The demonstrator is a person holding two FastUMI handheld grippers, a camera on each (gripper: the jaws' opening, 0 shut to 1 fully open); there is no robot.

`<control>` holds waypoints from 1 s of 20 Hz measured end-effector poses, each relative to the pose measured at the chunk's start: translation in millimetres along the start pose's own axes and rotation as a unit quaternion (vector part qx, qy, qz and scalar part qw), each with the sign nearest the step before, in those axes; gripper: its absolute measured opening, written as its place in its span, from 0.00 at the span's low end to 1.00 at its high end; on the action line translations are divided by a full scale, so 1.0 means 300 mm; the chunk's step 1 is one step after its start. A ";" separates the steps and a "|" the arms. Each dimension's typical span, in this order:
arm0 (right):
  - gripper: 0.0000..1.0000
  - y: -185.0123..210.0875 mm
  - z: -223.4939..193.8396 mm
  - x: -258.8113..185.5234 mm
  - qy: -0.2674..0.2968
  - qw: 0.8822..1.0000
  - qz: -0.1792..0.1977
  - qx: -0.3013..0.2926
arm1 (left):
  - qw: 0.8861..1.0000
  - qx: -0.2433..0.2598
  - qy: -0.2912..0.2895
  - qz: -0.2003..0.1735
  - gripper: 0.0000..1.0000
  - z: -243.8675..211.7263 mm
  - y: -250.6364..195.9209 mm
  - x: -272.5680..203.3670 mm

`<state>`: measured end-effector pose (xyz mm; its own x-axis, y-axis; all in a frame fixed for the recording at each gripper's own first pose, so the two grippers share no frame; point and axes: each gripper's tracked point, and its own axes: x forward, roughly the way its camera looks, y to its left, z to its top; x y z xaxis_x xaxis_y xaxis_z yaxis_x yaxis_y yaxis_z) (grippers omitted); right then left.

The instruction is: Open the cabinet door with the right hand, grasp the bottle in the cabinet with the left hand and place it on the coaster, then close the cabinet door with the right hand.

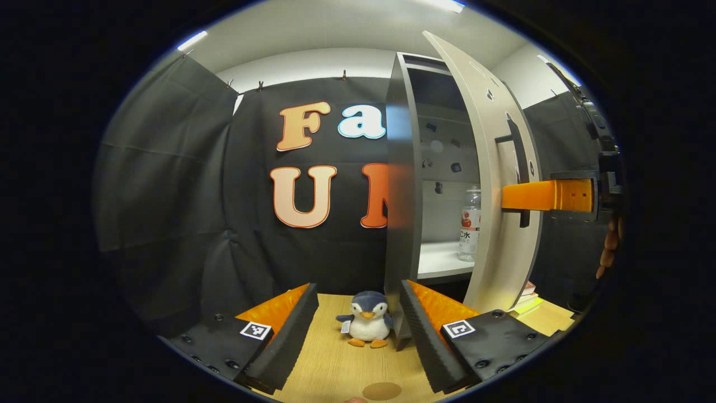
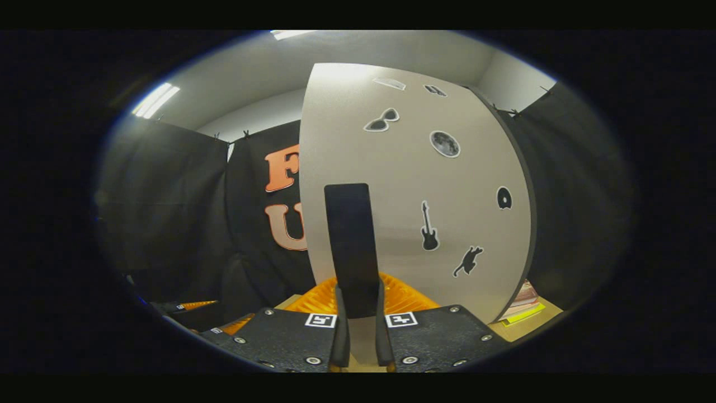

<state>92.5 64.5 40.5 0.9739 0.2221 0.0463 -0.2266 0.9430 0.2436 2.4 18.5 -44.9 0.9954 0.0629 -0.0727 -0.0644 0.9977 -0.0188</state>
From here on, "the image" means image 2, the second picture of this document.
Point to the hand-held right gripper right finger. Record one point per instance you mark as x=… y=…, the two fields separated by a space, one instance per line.
x=383 y=347

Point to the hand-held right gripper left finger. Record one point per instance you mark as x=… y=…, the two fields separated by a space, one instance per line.
x=341 y=347

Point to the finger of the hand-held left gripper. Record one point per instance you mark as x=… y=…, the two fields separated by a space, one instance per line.
x=224 y=329
x=190 y=309

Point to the white cabinet door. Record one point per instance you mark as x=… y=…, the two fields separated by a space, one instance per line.
x=403 y=184

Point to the black backdrop cloth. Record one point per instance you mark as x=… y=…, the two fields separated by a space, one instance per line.
x=168 y=212

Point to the yellow book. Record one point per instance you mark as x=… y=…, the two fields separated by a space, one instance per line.
x=523 y=316

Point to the long ceiling light strip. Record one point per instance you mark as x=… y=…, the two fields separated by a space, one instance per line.
x=155 y=101

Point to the wide ceiling light panel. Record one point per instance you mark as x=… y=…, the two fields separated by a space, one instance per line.
x=288 y=33

